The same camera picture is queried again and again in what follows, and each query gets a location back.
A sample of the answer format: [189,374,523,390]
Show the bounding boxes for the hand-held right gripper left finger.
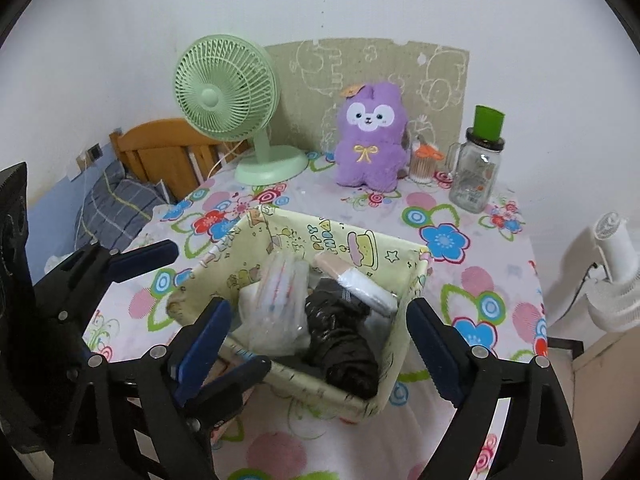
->
[55,296,235,480]

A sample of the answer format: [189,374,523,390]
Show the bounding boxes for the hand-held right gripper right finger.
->
[406,297,583,480]

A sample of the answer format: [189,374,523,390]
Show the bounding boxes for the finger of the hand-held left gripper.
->
[31,239,180,361]
[192,355,272,428]

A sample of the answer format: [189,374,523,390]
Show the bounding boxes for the clear plastic bag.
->
[250,250,313,351]

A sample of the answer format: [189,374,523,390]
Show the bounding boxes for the black fabric bundle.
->
[305,277,381,401]

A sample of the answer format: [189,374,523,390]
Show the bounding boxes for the white roll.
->
[314,252,401,317]

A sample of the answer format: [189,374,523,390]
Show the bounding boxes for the yellow-green printed fabric basket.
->
[166,205,432,426]

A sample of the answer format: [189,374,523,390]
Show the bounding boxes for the blue bed sheet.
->
[26,160,118,281]

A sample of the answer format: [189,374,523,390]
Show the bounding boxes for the grey plaid pillow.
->
[75,162,168,251]

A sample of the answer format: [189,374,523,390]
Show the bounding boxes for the floral tablecloth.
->
[82,152,551,480]

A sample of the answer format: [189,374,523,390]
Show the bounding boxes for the wooden headboard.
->
[109,119,251,201]

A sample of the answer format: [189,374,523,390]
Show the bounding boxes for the glass jar with green lid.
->
[448,105,507,214]

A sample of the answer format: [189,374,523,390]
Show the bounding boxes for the small jar with orange lid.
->
[409,141,445,184]

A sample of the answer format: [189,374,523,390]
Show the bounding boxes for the beige wooden panel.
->
[570,327,640,461]

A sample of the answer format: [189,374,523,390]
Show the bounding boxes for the green desk fan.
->
[173,35,308,187]

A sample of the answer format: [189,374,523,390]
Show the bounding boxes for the purple plush toy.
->
[332,81,412,192]

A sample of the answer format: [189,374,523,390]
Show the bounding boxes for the white clip fan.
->
[585,212,640,333]

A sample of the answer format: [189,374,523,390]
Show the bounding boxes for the beige board with drawings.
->
[263,37,471,161]

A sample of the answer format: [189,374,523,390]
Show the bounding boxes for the white fan cable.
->
[202,140,256,181]

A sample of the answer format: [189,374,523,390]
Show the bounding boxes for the black fan cable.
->
[542,260,601,321]

